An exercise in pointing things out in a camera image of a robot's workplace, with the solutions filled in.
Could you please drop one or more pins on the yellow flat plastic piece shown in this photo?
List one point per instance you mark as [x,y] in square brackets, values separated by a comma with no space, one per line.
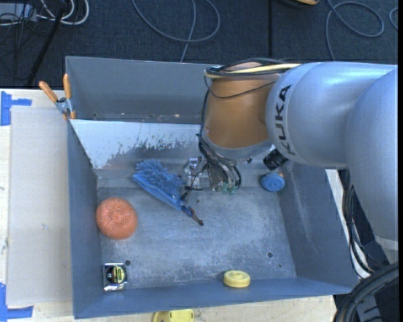
[173,316]

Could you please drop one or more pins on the pale flat board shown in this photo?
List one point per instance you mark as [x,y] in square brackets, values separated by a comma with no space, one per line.
[37,206]

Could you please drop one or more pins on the orange scouring ball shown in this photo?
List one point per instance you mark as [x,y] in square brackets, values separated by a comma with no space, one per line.
[116,218]

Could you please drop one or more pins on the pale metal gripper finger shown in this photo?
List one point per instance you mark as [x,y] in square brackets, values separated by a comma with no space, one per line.
[192,181]
[194,165]

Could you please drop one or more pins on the chrome and yellow tape measure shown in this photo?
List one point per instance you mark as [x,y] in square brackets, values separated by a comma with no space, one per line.
[115,276]

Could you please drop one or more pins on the grey metal bin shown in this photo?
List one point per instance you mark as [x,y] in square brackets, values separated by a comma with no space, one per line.
[201,240]

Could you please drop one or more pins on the blue chenille duster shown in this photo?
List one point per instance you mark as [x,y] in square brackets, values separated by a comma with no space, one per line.
[159,181]

